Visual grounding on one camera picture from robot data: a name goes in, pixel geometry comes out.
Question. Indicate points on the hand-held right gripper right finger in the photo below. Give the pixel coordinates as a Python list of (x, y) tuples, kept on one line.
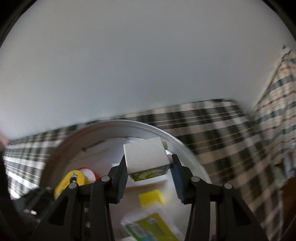
[(179, 185)]

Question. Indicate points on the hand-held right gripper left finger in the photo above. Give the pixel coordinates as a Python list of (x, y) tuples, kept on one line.
[(120, 185)]

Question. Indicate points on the yellow block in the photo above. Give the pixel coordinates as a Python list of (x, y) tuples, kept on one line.
[(151, 197)]

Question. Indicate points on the white tape roll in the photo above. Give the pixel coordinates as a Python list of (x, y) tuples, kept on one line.
[(89, 175)]

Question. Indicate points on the white cube plug adapter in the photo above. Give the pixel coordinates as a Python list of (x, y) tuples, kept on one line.
[(145, 157)]

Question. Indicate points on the green yellow packet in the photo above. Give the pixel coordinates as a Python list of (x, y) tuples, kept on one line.
[(150, 227)]

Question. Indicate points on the yellow container with eyes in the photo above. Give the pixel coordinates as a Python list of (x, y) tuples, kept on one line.
[(63, 185)]

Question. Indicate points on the round metal cookie tin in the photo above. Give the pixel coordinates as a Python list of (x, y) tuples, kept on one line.
[(74, 148)]

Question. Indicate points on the black white plaid bedsheet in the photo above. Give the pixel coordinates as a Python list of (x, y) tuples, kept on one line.
[(208, 129)]

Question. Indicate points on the beige plaid cloth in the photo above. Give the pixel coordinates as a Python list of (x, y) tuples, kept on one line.
[(277, 92)]

